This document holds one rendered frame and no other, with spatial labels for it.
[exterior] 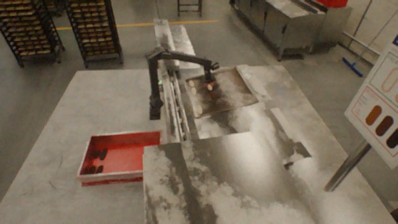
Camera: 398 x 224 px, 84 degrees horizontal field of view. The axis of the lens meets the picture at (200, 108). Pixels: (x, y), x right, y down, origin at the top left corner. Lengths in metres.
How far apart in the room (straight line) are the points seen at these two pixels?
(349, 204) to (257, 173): 0.81
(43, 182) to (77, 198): 0.26
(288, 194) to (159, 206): 0.44
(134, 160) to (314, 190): 1.11
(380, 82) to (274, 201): 0.67
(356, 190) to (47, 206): 1.74
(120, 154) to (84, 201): 0.34
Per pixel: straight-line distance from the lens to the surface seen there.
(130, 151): 1.56
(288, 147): 1.46
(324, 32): 4.80
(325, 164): 1.69
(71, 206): 1.47
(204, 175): 0.85
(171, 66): 2.17
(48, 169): 1.68
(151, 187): 0.83
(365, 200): 1.66
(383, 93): 1.18
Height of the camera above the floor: 2.02
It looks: 42 degrees down
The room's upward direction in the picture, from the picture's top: 2 degrees clockwise
